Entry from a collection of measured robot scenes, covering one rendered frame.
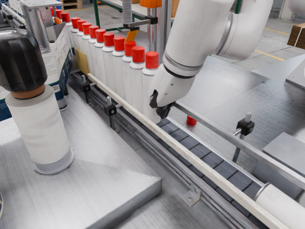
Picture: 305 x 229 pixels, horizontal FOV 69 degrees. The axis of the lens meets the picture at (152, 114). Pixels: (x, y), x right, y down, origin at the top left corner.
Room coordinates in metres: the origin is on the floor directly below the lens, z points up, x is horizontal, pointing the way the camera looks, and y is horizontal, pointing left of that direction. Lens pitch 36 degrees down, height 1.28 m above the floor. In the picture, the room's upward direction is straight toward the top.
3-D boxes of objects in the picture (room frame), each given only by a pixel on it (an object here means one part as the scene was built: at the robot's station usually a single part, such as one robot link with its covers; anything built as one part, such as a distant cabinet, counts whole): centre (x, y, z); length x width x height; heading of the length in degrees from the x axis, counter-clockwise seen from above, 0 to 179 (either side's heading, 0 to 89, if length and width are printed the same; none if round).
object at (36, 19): (0.88, 0.39, 1.01); 0.14 x 0.13 x 0.26; 38
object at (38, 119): (0.37, 0.23, 1.03); 0.09 x 0.09 x 0.30
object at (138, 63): (0.56, 0.04, 0.98); 0.05 x 0.05 x 0.20
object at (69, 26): (0.99, 0.36, 0.98); 0.05 x 0.05 x 0.20
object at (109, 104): (0.54, 0.13, 0.89); 0.03 x 0.03 x 0.12; 38
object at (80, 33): (0.85, 0.26, 0.98); 0.05 x 0.05 x 0.20
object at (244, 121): (0.39, -0.20, 0.91); 0.07 x 0.03 x 0.16; 128
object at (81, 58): (0.82, 0.28, 0.94); 0.10 x 0.01 x 0.09; 38
